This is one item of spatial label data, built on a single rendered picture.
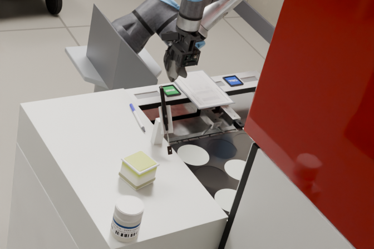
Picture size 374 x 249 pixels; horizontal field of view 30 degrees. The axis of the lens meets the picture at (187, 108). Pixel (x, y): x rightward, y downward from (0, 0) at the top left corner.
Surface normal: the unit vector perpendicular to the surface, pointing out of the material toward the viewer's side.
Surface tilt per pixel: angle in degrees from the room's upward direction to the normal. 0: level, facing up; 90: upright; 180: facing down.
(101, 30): 90
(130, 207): 0
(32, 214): 90
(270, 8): 90
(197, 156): 0
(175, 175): 0
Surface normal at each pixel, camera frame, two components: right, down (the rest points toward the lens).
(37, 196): -0.84, 0.15
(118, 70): 0.45, 0.58
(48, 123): 0.21, -0.81
